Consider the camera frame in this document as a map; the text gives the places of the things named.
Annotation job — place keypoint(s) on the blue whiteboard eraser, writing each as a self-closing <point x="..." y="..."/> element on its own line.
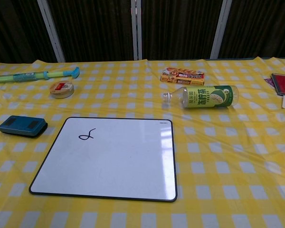
<point x="21" y="126"/>

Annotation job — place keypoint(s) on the white board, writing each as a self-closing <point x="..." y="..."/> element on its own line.
<point x="109" y="161"/>

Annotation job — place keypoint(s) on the orange snack box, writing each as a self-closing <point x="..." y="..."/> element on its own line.
<point x="183" y="77"/>

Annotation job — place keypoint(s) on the green label tea bottle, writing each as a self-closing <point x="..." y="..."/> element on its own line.
<point x="204" y="96"/>

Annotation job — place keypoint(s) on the round tan tape roll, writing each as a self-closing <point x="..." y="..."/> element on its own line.
<point x="61" y="89"/>

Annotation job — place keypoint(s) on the yellow checked tablecloth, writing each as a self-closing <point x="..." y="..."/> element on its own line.
<point x="228" y="154"/>

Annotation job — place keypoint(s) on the green blue toy water pump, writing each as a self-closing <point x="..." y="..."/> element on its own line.
<point x="23" y="77"/>

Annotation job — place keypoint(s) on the purple patterned card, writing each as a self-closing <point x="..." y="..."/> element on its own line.
<point x="268" y="82"/>

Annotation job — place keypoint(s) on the silver screen frame post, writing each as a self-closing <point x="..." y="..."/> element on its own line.
<point x="51" y="31"/>
<point x="221" y="28"/>
<point x="136" y="28"/>

